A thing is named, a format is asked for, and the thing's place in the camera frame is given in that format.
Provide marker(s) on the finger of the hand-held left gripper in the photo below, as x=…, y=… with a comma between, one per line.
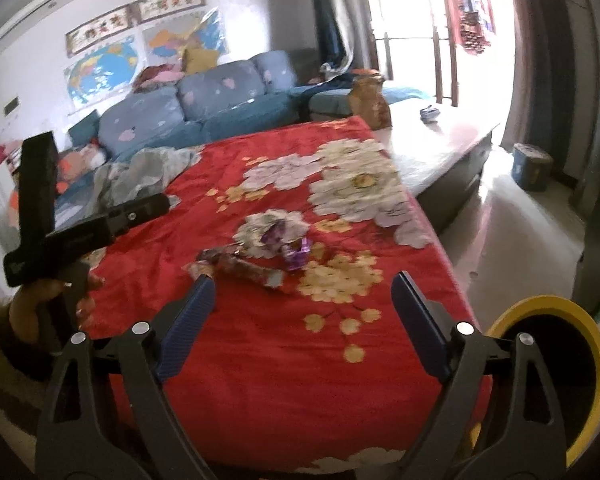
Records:
x=140, y=212

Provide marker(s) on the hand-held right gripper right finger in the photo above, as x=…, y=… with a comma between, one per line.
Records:
x=420, y=320

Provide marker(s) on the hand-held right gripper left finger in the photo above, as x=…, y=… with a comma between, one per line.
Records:
x=190, y=305

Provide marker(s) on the brown wrapper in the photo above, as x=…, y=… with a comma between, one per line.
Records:
x=245, y=270

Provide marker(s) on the purple shiny wrapper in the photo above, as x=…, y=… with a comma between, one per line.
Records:
x=296, y=255

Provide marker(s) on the yellow rimmed trash bin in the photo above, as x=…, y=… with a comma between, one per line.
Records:
x=545, y=305

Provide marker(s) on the person's left forearm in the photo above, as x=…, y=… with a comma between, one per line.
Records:
x=5, y=365

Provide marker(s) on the person's left hand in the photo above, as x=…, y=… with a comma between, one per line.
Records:
x=25, y=310

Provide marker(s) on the grey-green crumpled cloth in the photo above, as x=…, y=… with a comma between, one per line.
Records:
x=145, y=170

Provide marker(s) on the patterned cushion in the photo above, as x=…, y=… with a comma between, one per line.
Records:
x=80, y=165

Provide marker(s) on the red floral blanket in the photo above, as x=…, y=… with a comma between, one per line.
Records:
x=280, y=360

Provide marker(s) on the world map poster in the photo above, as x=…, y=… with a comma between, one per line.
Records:
x=102, y=75

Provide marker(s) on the blue floral sofa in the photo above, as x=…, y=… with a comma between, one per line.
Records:
x=205, y=95

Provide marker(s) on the pile of pink clothes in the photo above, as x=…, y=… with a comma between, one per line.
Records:
x=157, y=79

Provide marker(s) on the yellow cushion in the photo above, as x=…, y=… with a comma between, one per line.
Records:
x=200, y=60

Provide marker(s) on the framed calligraphy picture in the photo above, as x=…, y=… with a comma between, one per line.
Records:
x=170, y=1
x=99, y=31

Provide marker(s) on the coffee table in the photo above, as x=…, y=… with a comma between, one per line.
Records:
x=430, y=150

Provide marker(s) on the country map poster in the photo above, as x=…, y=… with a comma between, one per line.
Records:
x=185, y=35

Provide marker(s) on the small blue white object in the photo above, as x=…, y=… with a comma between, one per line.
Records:
x=429, y=114

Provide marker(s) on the brown paper bag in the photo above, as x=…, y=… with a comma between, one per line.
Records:
x=370, y=102

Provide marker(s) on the clothes heap with orange item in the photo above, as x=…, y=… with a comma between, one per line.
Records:
x=350, y=72

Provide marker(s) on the dark blue curtain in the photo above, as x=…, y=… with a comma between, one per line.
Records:
x=327, y=20

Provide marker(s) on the balcony glass door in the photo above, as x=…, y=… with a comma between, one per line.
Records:
x=410, y=35

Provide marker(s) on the hanging colourful laundry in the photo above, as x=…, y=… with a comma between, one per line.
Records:
x=467, y=10

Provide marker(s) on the wall vent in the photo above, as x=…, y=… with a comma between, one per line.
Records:
x=12, y=106

